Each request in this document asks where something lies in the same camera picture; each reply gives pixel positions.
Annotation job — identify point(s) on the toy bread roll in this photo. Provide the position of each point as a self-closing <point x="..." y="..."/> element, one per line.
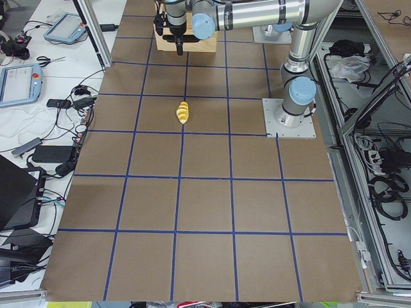
<point x="182" y="112"/>

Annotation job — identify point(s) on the black drawer handle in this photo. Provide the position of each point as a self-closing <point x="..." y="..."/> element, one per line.
<point x="182" y="38"/>

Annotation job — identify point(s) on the black power adapter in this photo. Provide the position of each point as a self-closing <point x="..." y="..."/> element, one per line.
<point x="52" y="154"/>

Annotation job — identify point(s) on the white crumpled cloth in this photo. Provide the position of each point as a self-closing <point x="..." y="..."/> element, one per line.
<point x="351" y="68"/>

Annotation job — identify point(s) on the blue teach pendant far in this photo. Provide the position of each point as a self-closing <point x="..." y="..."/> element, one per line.
<point x="68" y="29"/>

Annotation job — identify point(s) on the blue teach pendant near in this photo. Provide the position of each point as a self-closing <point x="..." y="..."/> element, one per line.
<point x="20" y="84"/>

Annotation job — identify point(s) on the metal base plate under drawer arm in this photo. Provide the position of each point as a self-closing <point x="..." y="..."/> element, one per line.
<point x="279" y="124"/>

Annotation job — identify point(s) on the wooden drawer cabinet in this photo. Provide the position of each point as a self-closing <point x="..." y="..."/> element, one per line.
<point x="186" y="43"/>

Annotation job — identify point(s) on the silver robot arm over cabinet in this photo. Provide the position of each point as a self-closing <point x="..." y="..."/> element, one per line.
<point x="273" y="30"/>

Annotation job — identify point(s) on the blue teach pendant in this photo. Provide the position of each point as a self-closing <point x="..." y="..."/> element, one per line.
<point x="20" y="84"/>
<point x="68" y="29"/>

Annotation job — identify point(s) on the metal base plate under cabinet arm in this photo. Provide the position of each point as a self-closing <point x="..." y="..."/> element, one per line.
<point x="284" y="38"/>

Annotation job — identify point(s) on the silver robot arm opening drawer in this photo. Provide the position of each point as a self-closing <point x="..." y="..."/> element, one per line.
<point x="208" y="17"/>

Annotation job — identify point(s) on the aluminium frame post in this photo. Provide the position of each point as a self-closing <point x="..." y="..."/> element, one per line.
<point x="93" y="29"/>

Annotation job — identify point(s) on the black gripper opening drawer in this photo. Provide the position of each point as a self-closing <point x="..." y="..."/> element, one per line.
<point x="176" y="31"/>

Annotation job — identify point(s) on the wooden drawer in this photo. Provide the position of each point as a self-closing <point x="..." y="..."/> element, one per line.
<point x="192" y="41"/>

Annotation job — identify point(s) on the black laptop computer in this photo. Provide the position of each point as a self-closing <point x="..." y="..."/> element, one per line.
<point x="21" y="190"/>

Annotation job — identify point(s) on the black handled scissors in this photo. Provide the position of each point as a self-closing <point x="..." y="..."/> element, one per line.
<point x="44" y="61"/>

